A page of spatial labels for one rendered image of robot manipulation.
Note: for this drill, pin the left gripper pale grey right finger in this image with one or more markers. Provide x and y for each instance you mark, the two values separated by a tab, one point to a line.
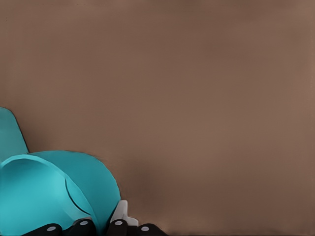
123	216

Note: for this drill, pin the left gripper left finger black root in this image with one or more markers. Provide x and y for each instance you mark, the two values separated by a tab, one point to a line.
82	227

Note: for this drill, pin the teal bowl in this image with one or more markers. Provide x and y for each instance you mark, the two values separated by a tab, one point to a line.
9	132
44	194

